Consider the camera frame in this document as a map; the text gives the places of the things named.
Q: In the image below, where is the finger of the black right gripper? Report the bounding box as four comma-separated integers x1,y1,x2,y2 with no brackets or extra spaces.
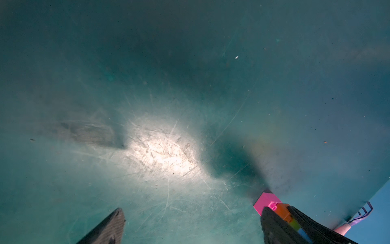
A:
287,206,357,244

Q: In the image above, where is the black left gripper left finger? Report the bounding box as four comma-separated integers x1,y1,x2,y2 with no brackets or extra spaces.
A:
77,208,126,244

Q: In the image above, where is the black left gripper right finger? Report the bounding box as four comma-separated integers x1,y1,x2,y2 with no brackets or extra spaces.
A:
261,207,309,244

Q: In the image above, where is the orange lego brick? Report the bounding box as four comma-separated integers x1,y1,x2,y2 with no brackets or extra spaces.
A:
274,203,294,223

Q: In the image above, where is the large magenta lego brick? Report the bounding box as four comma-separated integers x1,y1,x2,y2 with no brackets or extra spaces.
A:
254,192,282,216

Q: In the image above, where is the dark blue lego brick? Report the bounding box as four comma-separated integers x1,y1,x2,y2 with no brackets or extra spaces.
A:
297,228,313,244

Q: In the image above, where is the lime green lego brick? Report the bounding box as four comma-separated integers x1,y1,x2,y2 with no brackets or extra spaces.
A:
289,219,301,231

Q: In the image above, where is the purple pink toy rake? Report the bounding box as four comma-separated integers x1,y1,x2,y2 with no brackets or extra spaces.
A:
334,201,374,236

